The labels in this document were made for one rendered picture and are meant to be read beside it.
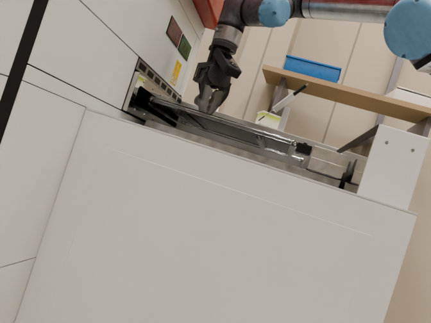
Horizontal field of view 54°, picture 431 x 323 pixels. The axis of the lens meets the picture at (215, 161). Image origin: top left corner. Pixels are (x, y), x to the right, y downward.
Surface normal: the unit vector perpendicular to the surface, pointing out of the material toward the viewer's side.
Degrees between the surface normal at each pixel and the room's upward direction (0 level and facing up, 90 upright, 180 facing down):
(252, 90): 90
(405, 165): 90
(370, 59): 90
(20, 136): 90
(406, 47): 121
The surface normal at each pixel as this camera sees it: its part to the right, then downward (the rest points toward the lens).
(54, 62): 0.94, 0.30
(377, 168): -0.15, -0.06
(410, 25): -0.74, 0.29
